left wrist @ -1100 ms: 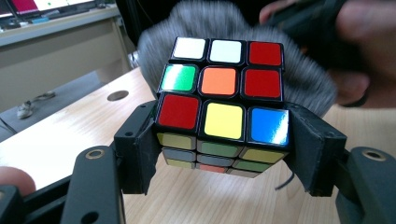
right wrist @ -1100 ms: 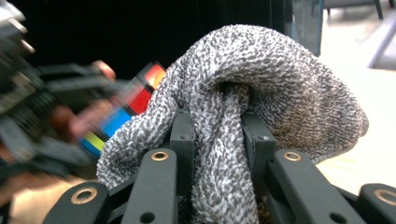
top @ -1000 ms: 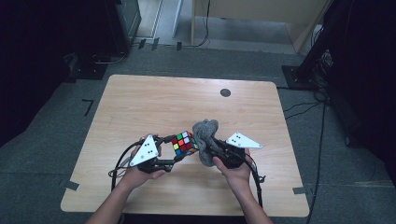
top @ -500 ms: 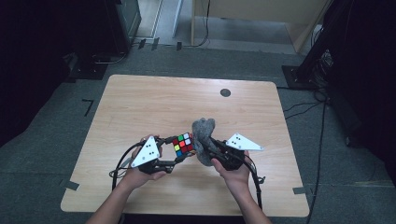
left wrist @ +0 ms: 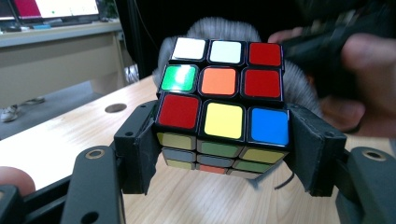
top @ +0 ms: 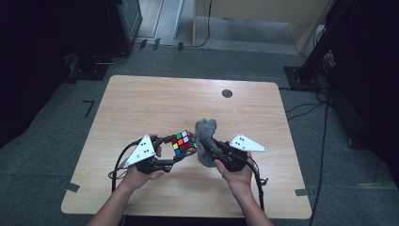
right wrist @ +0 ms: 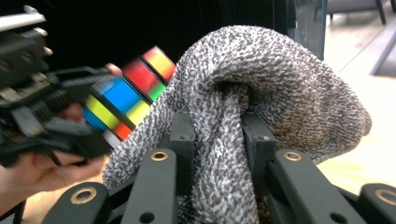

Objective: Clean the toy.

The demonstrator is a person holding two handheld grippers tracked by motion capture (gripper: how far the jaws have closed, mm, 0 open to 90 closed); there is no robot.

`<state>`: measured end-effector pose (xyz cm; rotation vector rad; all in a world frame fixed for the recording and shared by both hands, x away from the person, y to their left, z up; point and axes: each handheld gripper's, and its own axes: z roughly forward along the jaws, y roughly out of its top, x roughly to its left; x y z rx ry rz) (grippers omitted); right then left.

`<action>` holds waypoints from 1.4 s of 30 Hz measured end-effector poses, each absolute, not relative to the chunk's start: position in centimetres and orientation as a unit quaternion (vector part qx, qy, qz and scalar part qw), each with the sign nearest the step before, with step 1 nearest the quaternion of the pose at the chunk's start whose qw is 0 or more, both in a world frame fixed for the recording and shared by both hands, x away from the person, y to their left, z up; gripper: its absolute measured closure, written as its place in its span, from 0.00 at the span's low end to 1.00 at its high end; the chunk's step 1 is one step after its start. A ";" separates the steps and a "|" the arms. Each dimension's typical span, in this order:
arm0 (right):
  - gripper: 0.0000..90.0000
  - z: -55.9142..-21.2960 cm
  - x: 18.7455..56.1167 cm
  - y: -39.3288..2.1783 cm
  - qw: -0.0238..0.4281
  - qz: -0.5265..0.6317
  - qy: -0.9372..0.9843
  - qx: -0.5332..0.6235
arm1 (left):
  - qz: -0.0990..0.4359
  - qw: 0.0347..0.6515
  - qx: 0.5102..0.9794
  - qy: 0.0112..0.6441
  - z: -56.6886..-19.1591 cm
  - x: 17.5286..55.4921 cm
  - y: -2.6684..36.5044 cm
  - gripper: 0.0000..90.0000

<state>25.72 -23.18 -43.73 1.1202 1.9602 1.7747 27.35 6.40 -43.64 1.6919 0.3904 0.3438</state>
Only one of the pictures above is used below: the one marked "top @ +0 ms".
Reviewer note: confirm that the dark cabinet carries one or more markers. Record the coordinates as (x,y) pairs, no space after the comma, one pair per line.
(125,22)

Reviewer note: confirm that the grey floor tape piece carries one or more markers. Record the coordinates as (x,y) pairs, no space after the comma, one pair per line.
(71,187)
(302,192)

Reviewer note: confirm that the light wooden desk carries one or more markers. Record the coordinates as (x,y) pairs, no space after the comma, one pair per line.
(266,12)

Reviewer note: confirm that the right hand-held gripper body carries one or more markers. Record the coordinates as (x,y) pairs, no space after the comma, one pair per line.
(235,160)

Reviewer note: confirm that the dark round table grommet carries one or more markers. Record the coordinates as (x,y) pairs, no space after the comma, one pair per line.
(227,93)

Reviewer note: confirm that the black angled floor tape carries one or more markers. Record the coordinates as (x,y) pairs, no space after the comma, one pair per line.
(90,106)

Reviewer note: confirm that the grey fluffy cloth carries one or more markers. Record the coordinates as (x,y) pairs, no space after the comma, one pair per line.
(205,130)

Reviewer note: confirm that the person's left hand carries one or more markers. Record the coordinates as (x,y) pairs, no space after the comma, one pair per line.
(135,181)

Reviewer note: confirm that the dark curtain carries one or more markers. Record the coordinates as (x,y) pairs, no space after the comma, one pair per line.
(373,78)
(37,62)

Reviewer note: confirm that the person's right hand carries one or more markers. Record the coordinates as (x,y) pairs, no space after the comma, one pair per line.
(240,183)

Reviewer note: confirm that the black stand base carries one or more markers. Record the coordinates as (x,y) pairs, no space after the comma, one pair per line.
(89,70)

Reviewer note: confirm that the multicoloured puzzle cube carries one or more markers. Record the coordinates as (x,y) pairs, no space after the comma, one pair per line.
(183,143)

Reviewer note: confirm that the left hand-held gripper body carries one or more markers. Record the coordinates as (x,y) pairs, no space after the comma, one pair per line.
(142,152)

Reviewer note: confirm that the black metal stand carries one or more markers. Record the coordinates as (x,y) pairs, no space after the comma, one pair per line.
(313,59)

